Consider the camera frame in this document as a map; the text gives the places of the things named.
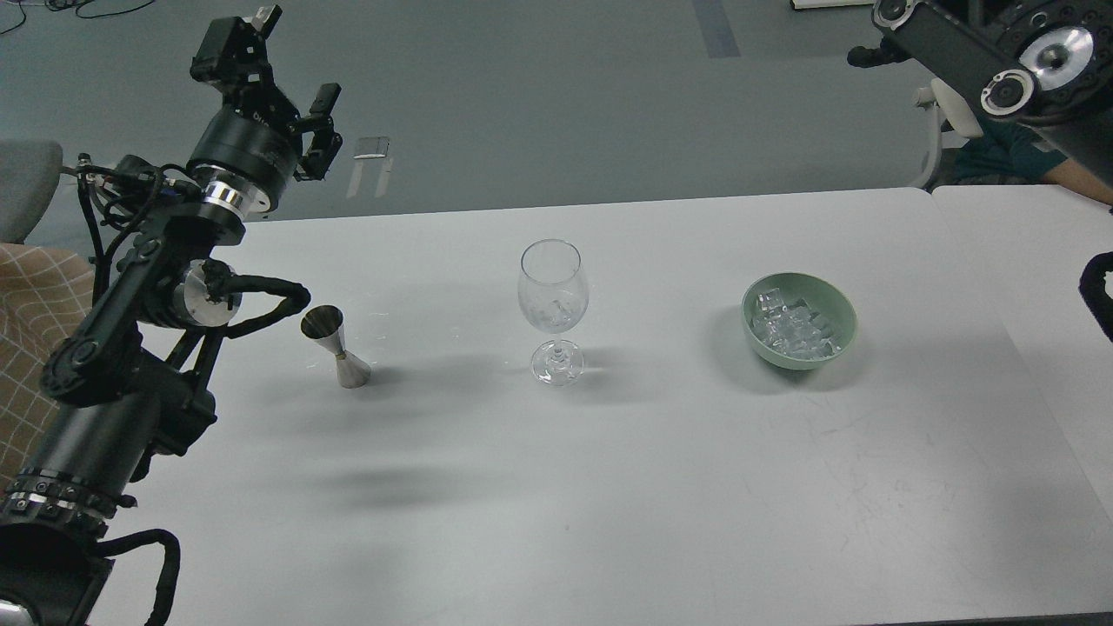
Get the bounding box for grey office chair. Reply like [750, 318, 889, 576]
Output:
[908, 77, 984, 190]

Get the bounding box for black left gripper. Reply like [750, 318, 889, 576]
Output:
[187, 4, 344, 214]

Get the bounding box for clear ice cubes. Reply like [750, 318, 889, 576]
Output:
[750, 288, 845, 361]

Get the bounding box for person in teal shirt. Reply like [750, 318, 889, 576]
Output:
[951, 124, 1112, 206]

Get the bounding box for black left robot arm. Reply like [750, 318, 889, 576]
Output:
[3, 4, 343, 625]

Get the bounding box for steel double jigger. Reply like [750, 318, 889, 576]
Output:
[301, 305, 372, 389]

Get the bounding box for clear wine glass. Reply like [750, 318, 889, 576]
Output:
[518, 238, 590, 387]

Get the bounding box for green ceramic bowl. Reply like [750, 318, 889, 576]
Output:
[739, 272, 859, 372]

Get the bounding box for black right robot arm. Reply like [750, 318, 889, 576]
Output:
[847, 1, 1112, 183]

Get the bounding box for grey chair at left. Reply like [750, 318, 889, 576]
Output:
[1, 139, 86, 250]

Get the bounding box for black floor cables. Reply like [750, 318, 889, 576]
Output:
[0, 0, 157, 37]

